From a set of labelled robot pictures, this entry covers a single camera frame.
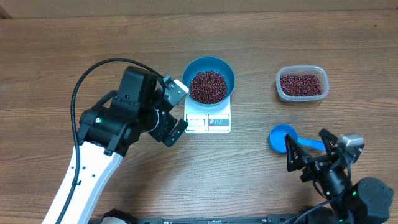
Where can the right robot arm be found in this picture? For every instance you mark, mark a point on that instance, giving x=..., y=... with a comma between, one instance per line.
x=368, y=201

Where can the teal metal bowl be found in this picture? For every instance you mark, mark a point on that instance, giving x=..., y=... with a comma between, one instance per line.
x=210, y=63

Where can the clear plastic container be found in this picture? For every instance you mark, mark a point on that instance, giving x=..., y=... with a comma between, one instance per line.
x=303, y=70

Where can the red beans in container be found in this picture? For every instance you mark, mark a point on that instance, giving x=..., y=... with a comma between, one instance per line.
x=300, y=85

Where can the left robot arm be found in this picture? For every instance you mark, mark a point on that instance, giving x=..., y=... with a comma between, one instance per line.
x=142, y=104

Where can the blue plastic measuring scoop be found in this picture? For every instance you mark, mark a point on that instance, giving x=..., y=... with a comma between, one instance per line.
x=276, y=139

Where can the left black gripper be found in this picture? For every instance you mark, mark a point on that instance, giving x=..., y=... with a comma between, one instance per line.
x=168, y=122

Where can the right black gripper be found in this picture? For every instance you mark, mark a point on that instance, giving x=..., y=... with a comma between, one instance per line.
x=314, y=166

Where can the red beans in bowl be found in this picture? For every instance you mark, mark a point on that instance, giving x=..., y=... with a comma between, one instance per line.
x=208, y=87

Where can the white digital kitchen scale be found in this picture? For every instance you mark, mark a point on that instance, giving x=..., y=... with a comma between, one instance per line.
x=207, y=119

